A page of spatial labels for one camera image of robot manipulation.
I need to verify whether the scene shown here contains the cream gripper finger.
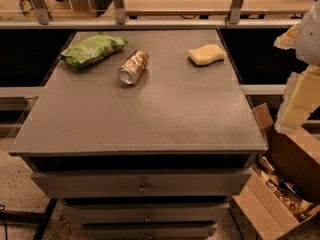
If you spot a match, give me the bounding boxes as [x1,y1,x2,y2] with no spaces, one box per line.
[273,24,298,50]
[275,65,320,134]

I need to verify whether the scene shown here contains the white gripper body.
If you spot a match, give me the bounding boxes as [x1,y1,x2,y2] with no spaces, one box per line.
[296,0,320,66]

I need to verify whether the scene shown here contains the orange soda can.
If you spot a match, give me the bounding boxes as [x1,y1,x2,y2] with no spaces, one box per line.
[119,49,149,85]

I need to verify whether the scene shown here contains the can in cardboard box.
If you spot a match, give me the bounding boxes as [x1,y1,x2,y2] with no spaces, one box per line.
[256,154,276,174]

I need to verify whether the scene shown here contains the yellow sponge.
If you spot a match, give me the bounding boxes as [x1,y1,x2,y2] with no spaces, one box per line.
[188,44,227,66]

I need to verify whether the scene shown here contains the cardboard box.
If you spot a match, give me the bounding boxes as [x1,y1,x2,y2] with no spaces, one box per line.
[234,104,320,240]

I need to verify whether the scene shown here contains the snack packets in box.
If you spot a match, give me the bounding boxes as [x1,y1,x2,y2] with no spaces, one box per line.
[252,163,315,222]

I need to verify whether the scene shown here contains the green chip bag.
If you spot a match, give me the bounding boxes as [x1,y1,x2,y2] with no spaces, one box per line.
[60,32,128,69]

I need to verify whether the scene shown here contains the metal rail frame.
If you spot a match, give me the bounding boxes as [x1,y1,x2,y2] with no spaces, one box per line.
[0,0,318,30]

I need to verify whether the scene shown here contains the black floor cable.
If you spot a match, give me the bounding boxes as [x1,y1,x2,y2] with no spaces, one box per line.
[0,204,9,240]

